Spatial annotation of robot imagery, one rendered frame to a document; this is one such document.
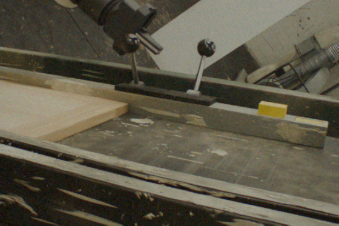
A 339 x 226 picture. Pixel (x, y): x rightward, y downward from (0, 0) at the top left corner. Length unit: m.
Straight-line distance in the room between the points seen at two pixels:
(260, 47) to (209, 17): 4.54
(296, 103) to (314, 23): 7.84
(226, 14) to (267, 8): 0.40
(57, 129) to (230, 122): 0.32
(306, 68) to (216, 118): 5.45
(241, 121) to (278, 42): 8.12
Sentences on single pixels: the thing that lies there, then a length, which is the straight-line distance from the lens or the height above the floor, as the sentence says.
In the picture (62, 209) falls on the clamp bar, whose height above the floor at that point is 1.47.
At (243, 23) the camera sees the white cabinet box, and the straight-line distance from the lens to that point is 4.48.
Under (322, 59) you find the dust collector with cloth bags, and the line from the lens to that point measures 6.26.
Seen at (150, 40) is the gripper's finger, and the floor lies 1.42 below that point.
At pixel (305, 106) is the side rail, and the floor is 1.59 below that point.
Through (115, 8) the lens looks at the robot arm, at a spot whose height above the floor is 1.39.
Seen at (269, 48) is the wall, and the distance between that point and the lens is 8.99.
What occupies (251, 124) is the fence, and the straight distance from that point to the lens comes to 0.85.
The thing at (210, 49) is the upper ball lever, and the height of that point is 1.51.
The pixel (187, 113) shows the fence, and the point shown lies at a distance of 0.88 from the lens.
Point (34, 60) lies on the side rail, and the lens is 1.34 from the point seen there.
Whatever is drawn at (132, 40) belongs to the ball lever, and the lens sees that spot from 0.86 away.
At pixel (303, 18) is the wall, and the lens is 8.88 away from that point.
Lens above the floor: 1.75
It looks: 22 degrees down
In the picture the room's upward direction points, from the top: 57 degrees clockwise
